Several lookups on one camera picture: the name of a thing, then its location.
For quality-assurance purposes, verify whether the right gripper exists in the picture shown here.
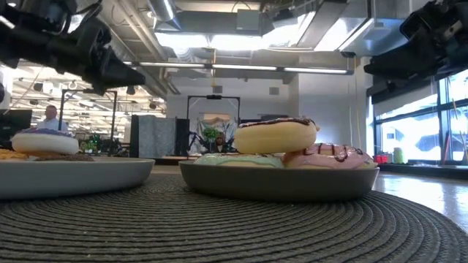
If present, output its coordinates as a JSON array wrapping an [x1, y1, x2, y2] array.
[[363, 0, 468, 80]]

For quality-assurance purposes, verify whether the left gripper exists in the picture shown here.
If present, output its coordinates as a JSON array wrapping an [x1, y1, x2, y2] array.
[[43, 18, 146, 96]]

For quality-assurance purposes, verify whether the pink chocolate-striped donut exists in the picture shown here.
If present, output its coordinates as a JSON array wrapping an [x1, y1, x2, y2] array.
[[283, 142, 378, 170]]

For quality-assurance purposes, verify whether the cream chocolate-drizzled donut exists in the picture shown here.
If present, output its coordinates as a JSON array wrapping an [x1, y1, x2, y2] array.
[[233, 116, 321, 155]]

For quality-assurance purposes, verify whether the blue-grey partition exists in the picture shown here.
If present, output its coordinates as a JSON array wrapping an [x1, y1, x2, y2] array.
[[129, 115, 177, 158]]

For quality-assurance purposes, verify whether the person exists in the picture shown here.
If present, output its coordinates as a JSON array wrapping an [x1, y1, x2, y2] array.
[[214, 131, 230, 153], [36, 104, 69, 132]]

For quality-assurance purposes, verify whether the chocolate sprinkled donut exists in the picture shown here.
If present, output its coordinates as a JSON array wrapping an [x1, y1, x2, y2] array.
[[34, 153, 95, 162]]

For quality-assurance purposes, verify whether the black monitor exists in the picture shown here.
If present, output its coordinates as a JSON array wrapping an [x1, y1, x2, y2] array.
[[0, 108, 33, 137]]

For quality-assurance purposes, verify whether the green plant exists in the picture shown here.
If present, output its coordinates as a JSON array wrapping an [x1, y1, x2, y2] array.
[[203, 126, 220, 143]]

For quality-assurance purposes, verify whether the light grey plate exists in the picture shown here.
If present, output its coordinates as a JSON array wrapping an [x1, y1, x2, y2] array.
[[0, 156, 155, 200]]

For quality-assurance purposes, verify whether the linear ceiling light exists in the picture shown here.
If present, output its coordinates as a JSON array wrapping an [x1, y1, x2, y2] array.
[[122, 60, 354, 76]]

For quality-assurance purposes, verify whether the yellow sprinkled donut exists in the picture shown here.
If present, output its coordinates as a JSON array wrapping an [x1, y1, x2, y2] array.
[[0, 148, 29, 161]]

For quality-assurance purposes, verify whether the grey ceiling box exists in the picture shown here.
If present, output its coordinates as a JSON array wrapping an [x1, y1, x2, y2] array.
[[235, 9, 263, 32]]

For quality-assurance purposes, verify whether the mint green iced donut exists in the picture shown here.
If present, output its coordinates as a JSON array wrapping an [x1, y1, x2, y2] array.
[[193, 152, 285, 169]]

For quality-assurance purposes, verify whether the dark grey plate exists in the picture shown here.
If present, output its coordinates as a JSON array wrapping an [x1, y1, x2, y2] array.
[[178, 159, 381, 202]]

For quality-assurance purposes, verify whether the round woven grey placemat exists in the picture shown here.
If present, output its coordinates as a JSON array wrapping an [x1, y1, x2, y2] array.
[[0, 171, 468, 263]]

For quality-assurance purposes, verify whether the black frame stand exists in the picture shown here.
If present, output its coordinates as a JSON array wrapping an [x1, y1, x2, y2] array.
[[56, 88, 118, 153], [186, 94, 241, 154]]

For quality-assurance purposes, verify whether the silver ceiling duct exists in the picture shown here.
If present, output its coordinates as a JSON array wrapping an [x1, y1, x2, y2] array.
[[105, 0, 182, 98]]

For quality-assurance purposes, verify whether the yellow hanging cord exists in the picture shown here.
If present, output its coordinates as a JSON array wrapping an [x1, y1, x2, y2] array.
[[451, 97, 468, 153]]

